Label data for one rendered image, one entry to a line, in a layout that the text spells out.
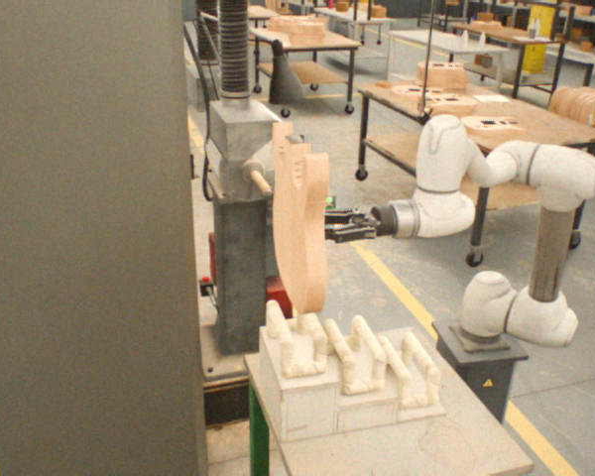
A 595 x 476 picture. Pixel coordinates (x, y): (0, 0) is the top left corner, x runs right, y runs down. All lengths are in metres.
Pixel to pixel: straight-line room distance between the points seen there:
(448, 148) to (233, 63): 0.95
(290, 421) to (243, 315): 1.35
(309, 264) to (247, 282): 1.51
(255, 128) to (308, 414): 0.95
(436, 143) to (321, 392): 0.65
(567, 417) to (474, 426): 1.67
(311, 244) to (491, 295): 1.15
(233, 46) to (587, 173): 1.16
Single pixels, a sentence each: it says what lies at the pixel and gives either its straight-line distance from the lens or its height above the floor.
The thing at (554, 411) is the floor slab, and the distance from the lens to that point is 3.40.
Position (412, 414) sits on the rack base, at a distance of 1.72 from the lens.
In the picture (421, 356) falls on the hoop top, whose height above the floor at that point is 1.05.
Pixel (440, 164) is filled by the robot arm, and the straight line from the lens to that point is 1.45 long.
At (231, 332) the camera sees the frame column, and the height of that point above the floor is 0.41.
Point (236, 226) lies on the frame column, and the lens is 2.65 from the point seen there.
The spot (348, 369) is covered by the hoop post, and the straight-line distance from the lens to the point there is 1.57.
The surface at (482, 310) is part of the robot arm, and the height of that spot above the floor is 0.87.
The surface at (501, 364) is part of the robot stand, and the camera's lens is 2.45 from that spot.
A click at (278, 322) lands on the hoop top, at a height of 1.21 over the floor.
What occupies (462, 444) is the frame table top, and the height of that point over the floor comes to 0.93.
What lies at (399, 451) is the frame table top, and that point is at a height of 0.93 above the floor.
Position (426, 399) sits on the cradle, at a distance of 1.72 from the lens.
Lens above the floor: 2.06
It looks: 26 degrees down
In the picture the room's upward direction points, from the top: 1 degrees clockwise
